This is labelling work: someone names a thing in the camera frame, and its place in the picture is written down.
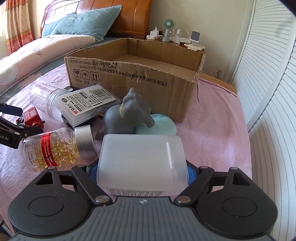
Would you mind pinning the black digital timer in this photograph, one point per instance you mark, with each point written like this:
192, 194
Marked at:
71, 89

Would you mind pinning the black dotted cube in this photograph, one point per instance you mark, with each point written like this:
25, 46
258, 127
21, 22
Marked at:
66, 122

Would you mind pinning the cardboard box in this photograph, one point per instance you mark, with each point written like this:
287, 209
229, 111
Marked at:
165, 75

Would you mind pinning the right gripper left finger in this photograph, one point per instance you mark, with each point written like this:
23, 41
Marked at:
85, 178

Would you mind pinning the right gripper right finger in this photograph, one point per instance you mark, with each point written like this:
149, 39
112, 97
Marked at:
199, 184

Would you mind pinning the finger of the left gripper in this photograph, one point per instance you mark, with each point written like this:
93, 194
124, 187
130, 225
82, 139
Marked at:
9, 109
27, 130

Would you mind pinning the capsule bottle silver cap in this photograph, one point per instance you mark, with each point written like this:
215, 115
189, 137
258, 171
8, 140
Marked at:
59, 148

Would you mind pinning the white power strip charger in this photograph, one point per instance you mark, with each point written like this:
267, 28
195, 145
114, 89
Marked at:
155, 34

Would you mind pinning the white translucent plastic container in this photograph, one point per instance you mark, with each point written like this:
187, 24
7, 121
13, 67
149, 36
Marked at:
142, 165

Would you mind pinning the green mini fan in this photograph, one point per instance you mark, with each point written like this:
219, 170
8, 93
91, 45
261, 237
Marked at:
168, 25

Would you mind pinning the grey elephant toy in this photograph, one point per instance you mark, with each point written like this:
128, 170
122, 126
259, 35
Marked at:
123, 118

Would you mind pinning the red toy block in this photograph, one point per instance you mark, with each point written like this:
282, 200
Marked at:
32, 118

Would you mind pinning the white stand with screen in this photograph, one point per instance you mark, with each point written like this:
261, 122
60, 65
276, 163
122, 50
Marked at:
194, 38

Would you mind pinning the clear plastic jar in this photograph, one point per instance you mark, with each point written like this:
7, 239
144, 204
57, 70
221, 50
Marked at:
42, 96

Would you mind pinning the wooden headboard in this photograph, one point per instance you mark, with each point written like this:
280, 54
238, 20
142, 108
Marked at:
122, 19

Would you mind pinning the blue pillow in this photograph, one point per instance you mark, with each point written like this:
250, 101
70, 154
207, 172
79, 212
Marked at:
95, 23

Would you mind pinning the clear box with label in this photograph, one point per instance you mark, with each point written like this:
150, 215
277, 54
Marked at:
84, 104

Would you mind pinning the pink bed cover cloth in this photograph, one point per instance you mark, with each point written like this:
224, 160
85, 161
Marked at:
213, 134

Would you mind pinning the small clear spray bottle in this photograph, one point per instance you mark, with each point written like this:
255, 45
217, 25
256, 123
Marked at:
177, 37

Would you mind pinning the white louvered closet door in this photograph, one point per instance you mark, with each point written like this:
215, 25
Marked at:
265, 81

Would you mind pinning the light blue round case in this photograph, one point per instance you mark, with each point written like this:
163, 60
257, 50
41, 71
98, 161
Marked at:
163, 126

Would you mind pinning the white remote control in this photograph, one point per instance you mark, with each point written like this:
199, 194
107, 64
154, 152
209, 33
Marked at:
195, 47

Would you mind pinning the orange curtain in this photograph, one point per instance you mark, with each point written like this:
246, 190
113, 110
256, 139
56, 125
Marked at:
18, 32

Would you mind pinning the wall socket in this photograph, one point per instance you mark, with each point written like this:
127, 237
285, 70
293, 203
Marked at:
218, 72

